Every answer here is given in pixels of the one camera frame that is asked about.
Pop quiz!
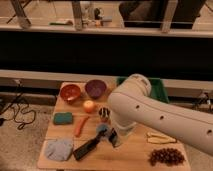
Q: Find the light blue cloth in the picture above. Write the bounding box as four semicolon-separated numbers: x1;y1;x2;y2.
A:
44;139;73;162

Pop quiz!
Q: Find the yellow banana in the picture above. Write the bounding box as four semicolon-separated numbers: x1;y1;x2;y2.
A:
147;132;177;144

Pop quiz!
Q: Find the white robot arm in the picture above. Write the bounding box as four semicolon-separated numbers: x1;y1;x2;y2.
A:
107;74;213;156

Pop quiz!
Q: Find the orange carrot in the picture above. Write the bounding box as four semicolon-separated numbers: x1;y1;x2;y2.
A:
74;116;90;137

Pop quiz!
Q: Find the blue plastic cup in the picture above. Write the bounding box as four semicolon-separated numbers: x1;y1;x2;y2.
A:
96;124;110;135

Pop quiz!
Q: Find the teal sponge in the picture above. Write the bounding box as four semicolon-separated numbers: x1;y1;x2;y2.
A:
53;112;73;125

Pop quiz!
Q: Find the purple bowl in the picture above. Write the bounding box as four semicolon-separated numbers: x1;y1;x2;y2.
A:
85;80;107;99

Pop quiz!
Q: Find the black handled brush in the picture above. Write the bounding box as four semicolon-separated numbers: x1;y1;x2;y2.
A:
73;129;118;161

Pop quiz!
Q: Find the bunch of dark grapes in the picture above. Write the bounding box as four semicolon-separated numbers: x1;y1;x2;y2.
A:
149;148;185;166

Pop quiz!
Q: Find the green plastic tray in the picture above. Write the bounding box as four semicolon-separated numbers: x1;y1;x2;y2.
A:
115;76;170;104

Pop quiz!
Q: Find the orange red bowl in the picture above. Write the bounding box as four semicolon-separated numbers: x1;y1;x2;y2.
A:
60;84;81;102

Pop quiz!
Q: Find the yellow apple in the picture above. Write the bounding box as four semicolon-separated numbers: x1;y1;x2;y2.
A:
83;100;96;113

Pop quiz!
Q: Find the wooden board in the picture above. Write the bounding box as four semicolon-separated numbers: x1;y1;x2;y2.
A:
37;82;191;171

